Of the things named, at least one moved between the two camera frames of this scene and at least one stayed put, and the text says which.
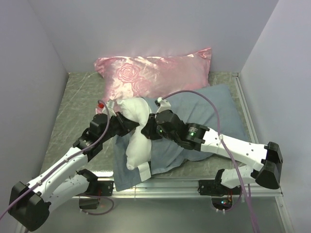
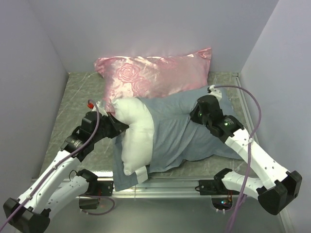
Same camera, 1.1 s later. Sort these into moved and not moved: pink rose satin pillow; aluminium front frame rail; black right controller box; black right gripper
Moved: black right gripper
Not moved: aluminium front frame rail; black right controller box; pink rose satin pillow
